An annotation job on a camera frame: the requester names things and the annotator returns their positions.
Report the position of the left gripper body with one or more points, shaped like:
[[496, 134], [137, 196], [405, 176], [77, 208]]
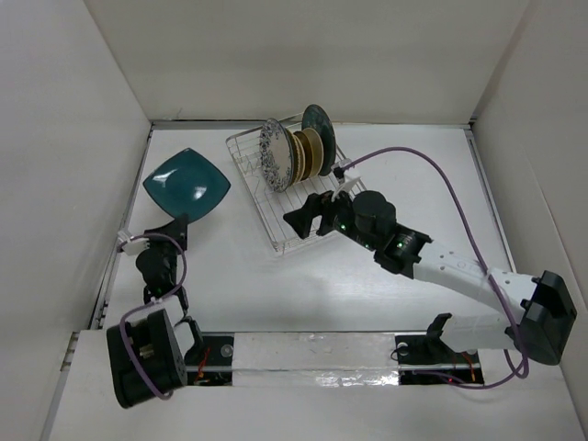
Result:
[[168, 250]]

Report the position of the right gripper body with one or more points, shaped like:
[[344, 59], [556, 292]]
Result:
[[343, 222]]

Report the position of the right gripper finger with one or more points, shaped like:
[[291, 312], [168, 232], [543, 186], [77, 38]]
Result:
[[298, 222], [313, 207]]

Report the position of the square teal plate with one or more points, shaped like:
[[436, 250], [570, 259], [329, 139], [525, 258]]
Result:
[[187, 183]]

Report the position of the plain cream plate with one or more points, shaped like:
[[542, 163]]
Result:
[[316, 156]]

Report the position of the cream plate with characters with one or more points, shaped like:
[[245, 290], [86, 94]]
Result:
[[301, 159]]

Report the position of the brown gold patterned plate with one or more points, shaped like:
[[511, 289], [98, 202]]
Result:
[[305, 142]]

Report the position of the blue floral white plate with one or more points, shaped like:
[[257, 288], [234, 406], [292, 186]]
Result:
[[276, 153]]

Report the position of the round teal plate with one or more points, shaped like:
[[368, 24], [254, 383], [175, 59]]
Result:
[[315, 117]]

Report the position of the yellow plate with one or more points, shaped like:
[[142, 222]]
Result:
[[295, 156]]

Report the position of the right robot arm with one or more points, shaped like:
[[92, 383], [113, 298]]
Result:
[[533, 315]]

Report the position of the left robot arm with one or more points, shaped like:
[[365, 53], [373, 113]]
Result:
[[145, 358]]

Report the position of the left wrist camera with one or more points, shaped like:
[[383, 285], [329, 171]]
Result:
[[130, 245]]

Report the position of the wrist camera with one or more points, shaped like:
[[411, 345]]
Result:
[[130, 245], [346, 175]]

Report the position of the wire dish rack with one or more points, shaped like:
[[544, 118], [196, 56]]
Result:
[[270, 206]]

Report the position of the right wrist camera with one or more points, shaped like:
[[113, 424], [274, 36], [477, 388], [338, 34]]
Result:
[[346, 175]]

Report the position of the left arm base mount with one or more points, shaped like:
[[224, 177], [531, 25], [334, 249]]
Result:
[[211, 365]]

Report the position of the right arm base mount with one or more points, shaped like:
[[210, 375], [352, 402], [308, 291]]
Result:
[[423, 359]]

